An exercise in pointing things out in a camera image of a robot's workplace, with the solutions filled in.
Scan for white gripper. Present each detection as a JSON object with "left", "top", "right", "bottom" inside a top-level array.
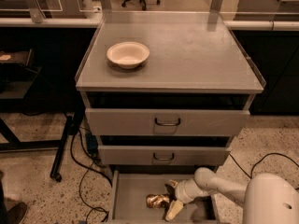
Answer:
[{"left": 165, "top": 178, "right": 203, "bottom": 221}]

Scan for crushed orange can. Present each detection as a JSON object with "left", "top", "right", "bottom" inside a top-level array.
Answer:
[{"left": 146, "top": 194, "right": 170, "bottom": 208}]

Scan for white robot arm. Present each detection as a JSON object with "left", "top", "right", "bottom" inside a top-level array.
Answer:
[{"left": 165, "top": 168, "right": 299, "bottom": 224}]

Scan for bottom grey drawer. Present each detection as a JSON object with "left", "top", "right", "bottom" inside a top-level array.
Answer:
[{"left": 108, "top": 171, "right": 220, "bottom": 224}]

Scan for grey drawer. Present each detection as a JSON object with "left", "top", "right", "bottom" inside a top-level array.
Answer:
[
  {"left": 108, "top": 171, "right": 220, "bottom": 224},
  {"left": 86, "top": 92, "right": 249, "bottom": 136},
  {"left": 99, "top": 135, "right": 230, "bottom": 166}
]

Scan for middle grey drawer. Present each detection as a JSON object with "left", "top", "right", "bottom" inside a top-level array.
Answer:
[{"left": 99, "top": 135, "right": 230, "bottom": 166}]

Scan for grey drawer cabinet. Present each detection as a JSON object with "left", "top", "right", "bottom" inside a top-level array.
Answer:
[{"left": 74, "top": 10, "right": 266, "bottom": 224}]

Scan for top grey drawer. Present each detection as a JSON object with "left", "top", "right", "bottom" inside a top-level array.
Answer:
[{"left": 86, "top": 92, "right": 249, "bottom": 136}]

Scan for brown shoe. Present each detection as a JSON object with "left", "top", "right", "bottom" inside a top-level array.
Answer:
[{"left": 7, "top": 203, "right": 28, "bottom": 224}]

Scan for middle drawer metal handle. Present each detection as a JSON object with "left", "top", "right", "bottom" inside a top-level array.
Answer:
[{"left": 152, "top": 152, "right": 175, "bottom": 161}]

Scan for drawer metal handle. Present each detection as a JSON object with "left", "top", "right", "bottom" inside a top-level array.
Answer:
[
  {"left": 154, "top": 118, "right": 181, "bottom": 127},
  {"left": 152, "top": 152, "right": 175, "bottom": 161}
]

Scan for top drawer metal handle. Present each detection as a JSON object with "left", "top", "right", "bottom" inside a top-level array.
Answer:
[{"left": 154, "top": 118, "right": 181, "bottom": 127}]

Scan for black cable right floor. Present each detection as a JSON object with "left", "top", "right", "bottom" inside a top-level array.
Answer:
[{"left": 229, "top": 152, "right": 299, "bottom": 191}]

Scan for black cable floor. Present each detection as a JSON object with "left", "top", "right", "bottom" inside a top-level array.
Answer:
[
  {"left": 69, "top": 128, "right": 113, "bottom": 224},
  {"left": 229, "top": 152, "right": 299, "bottom": 191}
]

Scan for black cable left floor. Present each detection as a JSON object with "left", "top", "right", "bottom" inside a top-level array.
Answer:
[{"left": 69, "top": 128, "right": 113, "bottom": 224}]

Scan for black table frame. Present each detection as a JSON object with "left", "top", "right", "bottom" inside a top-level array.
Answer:
[{"left": 0, "top": 49, "right": 73, "bottom": 183}]

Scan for white horizontal rail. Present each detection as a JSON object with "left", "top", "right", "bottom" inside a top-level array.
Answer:
[{"left": 0, "top": 18, "right": 299, "bottom": 32}]

